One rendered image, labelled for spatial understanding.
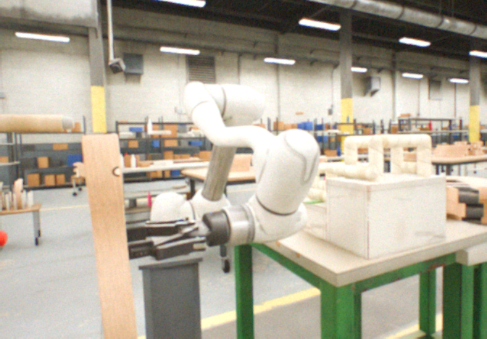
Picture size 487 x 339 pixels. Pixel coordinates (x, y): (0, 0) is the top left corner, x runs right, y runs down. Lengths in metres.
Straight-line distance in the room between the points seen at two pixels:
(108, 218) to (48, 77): 11.59
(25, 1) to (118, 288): 0.43
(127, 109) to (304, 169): 11.31
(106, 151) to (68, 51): 11.75
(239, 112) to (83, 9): 0.70
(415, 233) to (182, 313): 1.05
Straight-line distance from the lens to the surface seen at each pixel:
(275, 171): 0.59
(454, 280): 1.10
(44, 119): 0.67
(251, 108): 1.14
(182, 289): 1.47
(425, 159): 0.88
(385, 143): 0.77
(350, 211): 0.77
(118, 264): 0.50
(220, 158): 1.26
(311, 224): 0.90
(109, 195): 0.45
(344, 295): 0.73
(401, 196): 0.80
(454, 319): 1.15
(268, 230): 0.68
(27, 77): 12.09
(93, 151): 0.43
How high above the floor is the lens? 1.20
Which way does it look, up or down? 3 degrees down
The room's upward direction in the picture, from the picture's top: 2 degrees counter-clockwise
